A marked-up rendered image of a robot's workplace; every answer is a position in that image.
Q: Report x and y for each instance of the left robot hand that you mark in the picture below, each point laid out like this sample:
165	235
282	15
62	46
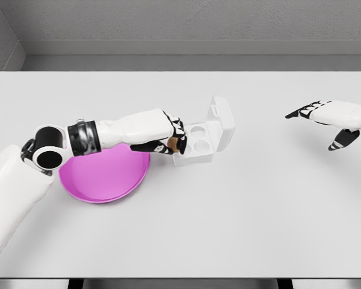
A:
156	125

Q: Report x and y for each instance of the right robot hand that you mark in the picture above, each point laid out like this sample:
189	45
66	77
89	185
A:
331	115

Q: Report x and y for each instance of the brown egg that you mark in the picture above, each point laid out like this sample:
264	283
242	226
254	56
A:
173	145

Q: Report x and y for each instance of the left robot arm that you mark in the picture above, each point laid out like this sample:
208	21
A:
15	168

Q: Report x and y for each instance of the white egg box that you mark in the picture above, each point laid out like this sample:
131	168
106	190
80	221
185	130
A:
210	132

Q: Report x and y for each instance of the pink plate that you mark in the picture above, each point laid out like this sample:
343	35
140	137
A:
105	176

